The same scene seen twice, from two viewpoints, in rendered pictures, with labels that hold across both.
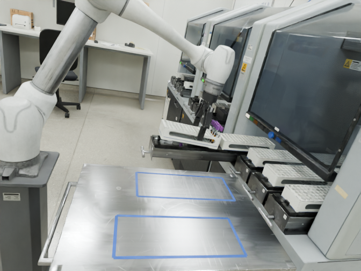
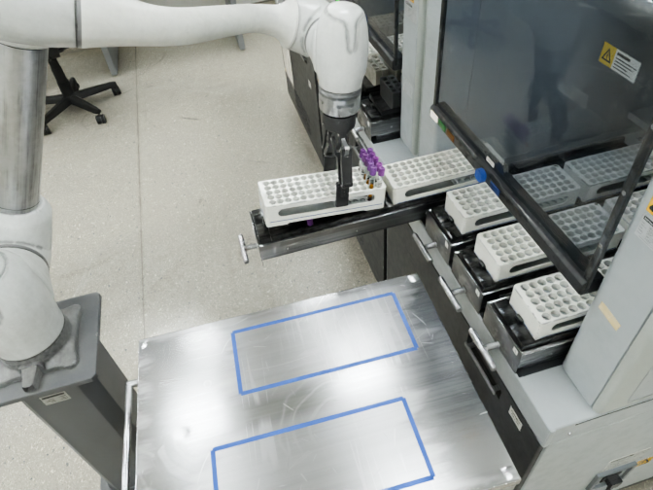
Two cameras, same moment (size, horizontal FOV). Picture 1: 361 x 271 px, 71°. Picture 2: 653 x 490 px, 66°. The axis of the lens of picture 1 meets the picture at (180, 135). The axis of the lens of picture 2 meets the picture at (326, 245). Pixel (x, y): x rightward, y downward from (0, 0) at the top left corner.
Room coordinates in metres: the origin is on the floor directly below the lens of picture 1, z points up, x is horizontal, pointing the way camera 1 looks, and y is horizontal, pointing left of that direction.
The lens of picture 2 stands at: (0.21, -0.14, 1.66)
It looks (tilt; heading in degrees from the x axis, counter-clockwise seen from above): 45 degrees down; 6
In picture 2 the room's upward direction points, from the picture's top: 6 degrees counter-clockwise
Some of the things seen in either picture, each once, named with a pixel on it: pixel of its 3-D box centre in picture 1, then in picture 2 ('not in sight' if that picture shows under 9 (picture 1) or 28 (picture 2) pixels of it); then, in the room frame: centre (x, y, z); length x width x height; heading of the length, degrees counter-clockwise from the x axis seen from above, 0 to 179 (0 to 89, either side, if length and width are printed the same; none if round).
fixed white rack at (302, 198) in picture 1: (322, 199); (591, 294); (0.85, -0.59, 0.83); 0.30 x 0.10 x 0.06; 107
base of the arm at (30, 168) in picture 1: (16, 161); (34, 345); (0.84, 0.62, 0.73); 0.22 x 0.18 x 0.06; 17
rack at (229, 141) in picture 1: (245, 144); (441, 173); (1.26, -0.35, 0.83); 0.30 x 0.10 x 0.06; 107
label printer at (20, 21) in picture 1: (21, 21); not in sight; (3.71, 2.51, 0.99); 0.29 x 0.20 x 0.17; 25
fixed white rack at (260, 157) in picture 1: (278, 159); (510, 199); (1.15, -0.50, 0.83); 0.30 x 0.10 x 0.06; 107
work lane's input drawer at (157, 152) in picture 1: (211, 150); (375, 205); (1.21, -0.18, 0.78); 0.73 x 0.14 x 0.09; 107
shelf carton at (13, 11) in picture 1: (22, 18); not in sight; (3.90, 2.63, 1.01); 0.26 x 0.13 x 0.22; 107
